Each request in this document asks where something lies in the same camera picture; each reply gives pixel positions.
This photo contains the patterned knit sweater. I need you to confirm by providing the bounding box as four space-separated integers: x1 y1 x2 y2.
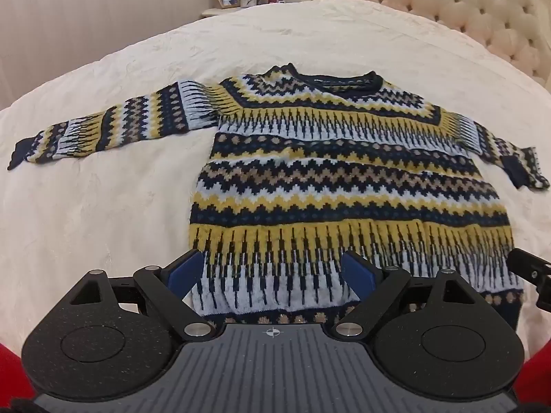
7 64 551 328

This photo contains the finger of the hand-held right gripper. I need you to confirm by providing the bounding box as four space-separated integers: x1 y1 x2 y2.
506 247 551 310

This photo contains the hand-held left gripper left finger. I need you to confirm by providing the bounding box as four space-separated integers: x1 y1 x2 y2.
69 250 217 342

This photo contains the white nightstand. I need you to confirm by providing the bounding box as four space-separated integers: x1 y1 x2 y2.
201 5 259 20

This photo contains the beige tufted headboard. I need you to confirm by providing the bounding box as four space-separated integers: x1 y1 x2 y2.
339 0 551 91

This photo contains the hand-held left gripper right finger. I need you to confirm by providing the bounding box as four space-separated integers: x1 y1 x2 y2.
331 250 484 339

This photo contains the white bed blanket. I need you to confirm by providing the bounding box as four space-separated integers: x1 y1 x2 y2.
0 0 551 353

